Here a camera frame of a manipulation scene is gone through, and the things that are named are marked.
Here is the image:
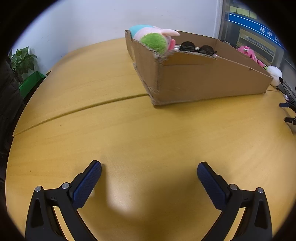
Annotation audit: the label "cardboard box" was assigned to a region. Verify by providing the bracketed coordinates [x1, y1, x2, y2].
[125, 30, 273, 106]

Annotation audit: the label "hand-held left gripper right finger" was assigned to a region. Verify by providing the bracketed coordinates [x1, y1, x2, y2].
[197, 162, 273, 241]

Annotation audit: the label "glass door with blue band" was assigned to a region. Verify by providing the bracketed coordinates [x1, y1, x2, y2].
[220, 0, 292, 67]

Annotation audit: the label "black sunglasses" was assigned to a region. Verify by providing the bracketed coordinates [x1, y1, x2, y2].
[179, 42, 218, 56]

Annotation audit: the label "black chair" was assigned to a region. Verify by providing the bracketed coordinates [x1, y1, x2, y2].
[0, 58, 26, 158]

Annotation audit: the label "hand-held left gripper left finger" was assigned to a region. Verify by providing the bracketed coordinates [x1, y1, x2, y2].
[25, 160, 102, 241]

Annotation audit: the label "bright pink plush toy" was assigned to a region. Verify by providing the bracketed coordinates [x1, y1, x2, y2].
[237, 45, 265, 67]

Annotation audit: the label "green leafy potted plant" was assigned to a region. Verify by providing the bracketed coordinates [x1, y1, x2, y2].
[9, 46, 38, 80]

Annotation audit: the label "black cable bundle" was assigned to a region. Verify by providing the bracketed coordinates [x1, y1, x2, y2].
[276, 77, 296, 135]

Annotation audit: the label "green planter box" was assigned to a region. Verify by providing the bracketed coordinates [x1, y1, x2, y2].
[18, 71, 47, 98]

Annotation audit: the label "white plush toy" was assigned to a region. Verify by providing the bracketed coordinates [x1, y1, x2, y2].
[266, 65, 283, 86]

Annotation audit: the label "pink pig plush toy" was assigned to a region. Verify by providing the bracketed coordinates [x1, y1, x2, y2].
[129, 25, 181, 55]

